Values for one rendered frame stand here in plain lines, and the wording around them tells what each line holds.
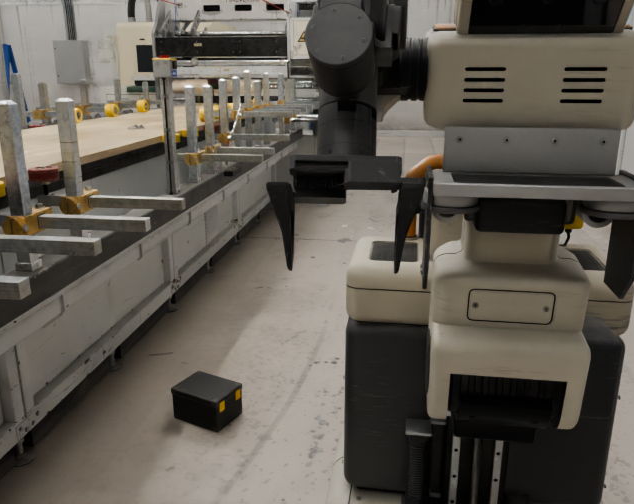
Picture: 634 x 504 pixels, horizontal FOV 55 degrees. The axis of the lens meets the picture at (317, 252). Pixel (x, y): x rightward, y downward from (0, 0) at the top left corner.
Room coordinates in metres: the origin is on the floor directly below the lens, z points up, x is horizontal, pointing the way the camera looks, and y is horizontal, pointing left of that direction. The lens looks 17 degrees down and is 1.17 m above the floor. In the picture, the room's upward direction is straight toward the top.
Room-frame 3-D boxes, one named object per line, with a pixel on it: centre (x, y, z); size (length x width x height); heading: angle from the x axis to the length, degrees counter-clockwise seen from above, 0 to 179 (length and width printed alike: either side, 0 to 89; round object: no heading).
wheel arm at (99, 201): (1.71, 0.59, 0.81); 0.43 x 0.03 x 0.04; 82
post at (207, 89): (2.92, 0.51, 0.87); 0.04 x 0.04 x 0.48; 82
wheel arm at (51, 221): (1.46, 0.63, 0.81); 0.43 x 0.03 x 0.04; 82
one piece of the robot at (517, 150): (0.79, -0.28, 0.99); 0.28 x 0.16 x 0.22; 81
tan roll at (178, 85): (5.58, 0.69, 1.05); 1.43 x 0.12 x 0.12; 82
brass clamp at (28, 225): (1.46, 0.71, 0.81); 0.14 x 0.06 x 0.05; 172
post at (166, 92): (2.42, 0.58, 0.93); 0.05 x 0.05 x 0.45; 82
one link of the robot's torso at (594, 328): (0.90, -0.36, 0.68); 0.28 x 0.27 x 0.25; 81
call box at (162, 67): (2.42, 0.58, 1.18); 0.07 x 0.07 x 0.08; 82
